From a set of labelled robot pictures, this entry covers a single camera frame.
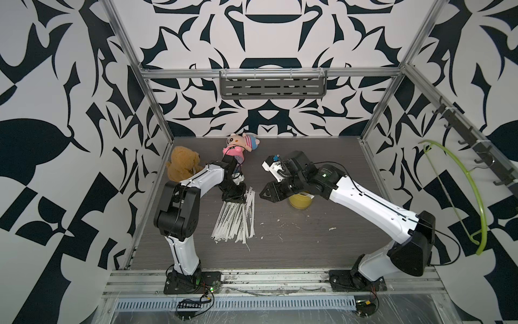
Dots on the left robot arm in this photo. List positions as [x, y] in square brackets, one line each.
[177, 219]

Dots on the brown teddy bear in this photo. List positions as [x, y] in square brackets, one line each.
[184, 163]

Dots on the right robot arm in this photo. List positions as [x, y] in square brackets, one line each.
[412, 235]

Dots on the green plastic hanger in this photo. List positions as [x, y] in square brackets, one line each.
[463, 211]

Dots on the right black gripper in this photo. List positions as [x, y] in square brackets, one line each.
[274, 190]

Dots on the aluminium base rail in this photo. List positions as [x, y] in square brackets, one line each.
[265, 282]

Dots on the white cable duct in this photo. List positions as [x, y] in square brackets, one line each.
[241, 303]

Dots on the yellow plastic cup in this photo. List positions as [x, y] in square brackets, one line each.
[301, 201]

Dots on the eleventh white straw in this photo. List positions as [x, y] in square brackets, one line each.
[252, 214]

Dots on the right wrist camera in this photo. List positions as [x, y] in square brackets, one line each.
[274, 165]

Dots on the pink alarm clock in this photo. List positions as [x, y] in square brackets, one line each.
[235, 151]

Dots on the black wall hook rail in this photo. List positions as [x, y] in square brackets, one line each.
[489, 156]

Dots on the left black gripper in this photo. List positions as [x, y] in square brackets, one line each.
[239, 198]

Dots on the grey slotted wall shelf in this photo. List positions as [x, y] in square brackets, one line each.
[282, 83]

